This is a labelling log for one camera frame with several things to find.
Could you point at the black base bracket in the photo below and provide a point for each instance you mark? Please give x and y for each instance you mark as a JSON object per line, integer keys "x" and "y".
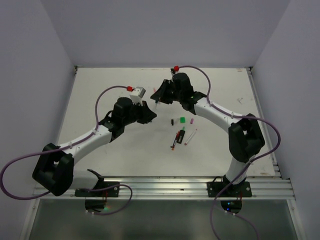
{"x": 243, "y": 189}
{"x": 112, "y": 191}

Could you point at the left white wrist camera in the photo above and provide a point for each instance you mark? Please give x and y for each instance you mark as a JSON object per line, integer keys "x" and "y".
{"x": 137, "y": 95}

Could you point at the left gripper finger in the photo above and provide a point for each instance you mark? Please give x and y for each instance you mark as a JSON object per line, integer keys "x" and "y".
{"x": 147, "y": 118}
{"x": 146, "y": 111}

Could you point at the right black base bracket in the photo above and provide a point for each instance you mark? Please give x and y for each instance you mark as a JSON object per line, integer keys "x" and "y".
{"x": 243, "y": 189}

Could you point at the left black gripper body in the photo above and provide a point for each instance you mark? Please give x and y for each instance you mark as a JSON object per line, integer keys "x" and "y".
{"x": 137, "y": 113}

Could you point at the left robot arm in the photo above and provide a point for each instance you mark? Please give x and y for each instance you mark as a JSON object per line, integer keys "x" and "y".
{"x": 55, "y": 167}

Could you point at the orange clear pen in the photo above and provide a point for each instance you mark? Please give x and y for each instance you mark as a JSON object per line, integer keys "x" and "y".
{"x": 175, "y": 144}

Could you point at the green black highlighter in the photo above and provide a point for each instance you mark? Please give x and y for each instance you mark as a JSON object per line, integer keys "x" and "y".
{"x": 181, "y": 135}

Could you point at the aluminium mounting rail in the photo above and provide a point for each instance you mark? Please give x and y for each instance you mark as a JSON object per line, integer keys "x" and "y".
{"x": 196, "y": 188}

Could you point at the green highlighter cap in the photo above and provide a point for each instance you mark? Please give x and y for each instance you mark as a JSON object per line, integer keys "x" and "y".
{"x": 182, "y": 120}

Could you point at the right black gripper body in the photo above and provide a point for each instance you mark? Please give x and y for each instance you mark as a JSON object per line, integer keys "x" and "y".
{"x": 172, "y": 93}

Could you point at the left black base bracket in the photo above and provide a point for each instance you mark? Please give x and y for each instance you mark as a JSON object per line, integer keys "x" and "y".
{"x": 112, "y": 191}

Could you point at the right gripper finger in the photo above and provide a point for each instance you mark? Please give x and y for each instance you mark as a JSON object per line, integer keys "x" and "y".
{"x": 164, "y": 85}
{"x": 158, "y": 96}

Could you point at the pink white marker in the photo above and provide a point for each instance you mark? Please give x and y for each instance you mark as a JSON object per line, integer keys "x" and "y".
{"x": 190, "y": 137}

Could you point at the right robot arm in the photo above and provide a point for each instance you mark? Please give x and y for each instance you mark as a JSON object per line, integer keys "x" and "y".
{"x": 245, "y": 138}

